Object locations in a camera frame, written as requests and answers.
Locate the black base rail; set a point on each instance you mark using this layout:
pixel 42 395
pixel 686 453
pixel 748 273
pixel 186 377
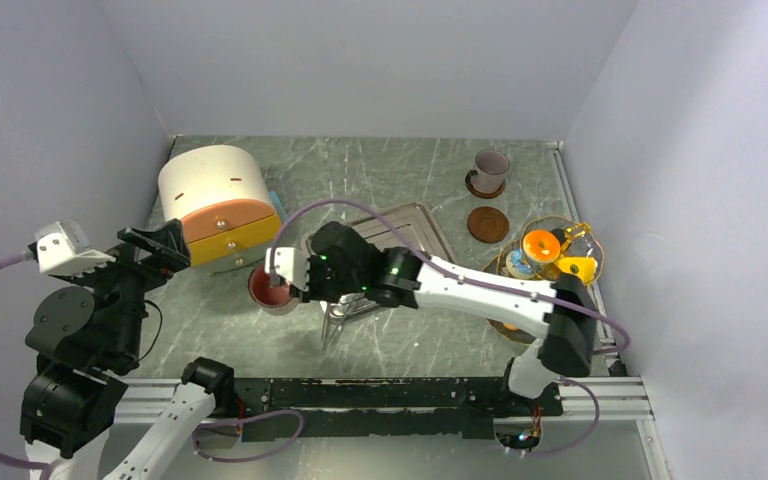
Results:
pixel 274 409

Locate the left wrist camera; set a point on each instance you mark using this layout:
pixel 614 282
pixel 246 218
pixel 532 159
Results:
pixel 63 249

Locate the purple mug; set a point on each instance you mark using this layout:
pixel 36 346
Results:
pixel 492 162

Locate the yellow cake piece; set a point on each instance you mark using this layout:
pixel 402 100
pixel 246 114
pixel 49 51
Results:
pixel 584 268

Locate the small glass plate gold rim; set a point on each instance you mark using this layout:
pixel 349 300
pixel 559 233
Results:
pixel 576 240

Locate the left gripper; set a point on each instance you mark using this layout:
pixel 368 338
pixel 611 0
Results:
pixel 166 254

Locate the orange donut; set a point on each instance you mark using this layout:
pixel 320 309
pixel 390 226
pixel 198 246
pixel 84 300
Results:
pixel 541 246

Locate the metal tongs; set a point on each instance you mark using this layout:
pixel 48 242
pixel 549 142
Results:
pixel 336 316

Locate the cream bread box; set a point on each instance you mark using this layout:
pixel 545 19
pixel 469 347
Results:
pixel 227 213

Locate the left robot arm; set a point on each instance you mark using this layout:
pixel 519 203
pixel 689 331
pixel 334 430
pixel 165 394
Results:
pixel 87 337

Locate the light blue object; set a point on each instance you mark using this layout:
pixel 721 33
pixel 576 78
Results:
pixel 278 205

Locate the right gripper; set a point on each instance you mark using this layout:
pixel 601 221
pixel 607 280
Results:
pixel 313 293

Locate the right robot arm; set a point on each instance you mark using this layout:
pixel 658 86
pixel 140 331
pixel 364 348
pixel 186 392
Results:
pixel 558 315

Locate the blue sprinkled donut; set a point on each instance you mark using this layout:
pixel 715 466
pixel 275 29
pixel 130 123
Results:
pixel 517 266

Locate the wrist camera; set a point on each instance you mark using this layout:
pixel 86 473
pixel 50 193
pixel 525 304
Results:
pixel 287 265
pixel 63 249

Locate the brown coaster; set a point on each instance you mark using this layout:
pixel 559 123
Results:
pixel 487 225
pixel 484 185

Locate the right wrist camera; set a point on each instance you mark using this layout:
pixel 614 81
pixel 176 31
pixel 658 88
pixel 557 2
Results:
pixel 287 265

